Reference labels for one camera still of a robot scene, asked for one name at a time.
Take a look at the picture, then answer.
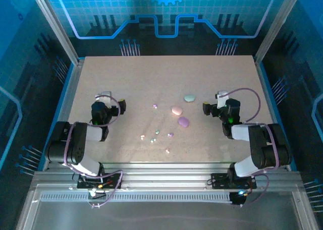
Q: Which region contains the aluminium frame beam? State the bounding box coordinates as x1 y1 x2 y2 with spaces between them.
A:
34 161 303 193

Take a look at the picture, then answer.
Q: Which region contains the black control box with lights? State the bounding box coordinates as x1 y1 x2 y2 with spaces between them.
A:
229 190 247 207

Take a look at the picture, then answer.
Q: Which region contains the white connector with wires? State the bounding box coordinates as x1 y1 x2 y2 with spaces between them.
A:
87 182 113 200

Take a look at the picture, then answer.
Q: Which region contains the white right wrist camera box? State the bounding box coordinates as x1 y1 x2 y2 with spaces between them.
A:
214 90 229 108

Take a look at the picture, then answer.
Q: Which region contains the aluminium table side rail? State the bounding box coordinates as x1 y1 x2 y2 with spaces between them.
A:
254 58 297 171
41 59 86 171

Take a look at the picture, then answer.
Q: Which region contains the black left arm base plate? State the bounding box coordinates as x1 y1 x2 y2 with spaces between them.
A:
77 173 122 190

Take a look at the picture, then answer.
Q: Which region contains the aluminium frame post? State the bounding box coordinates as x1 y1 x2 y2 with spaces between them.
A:
28 0 86 66
254 0 304 66

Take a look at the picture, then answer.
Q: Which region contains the slotted grey cable duct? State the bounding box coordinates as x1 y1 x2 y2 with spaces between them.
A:
40 193 233 203

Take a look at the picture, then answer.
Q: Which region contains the grey metal sheet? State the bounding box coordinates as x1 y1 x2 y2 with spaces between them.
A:
15 183 320 230

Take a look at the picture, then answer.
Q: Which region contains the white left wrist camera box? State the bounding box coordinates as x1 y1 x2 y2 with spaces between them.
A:
95 91 113 107

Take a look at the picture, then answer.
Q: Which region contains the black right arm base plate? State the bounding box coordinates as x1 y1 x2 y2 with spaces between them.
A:
211 173 257 190

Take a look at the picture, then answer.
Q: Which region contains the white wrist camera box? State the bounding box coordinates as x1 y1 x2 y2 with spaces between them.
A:
95 91 113 107
214 90 229 108

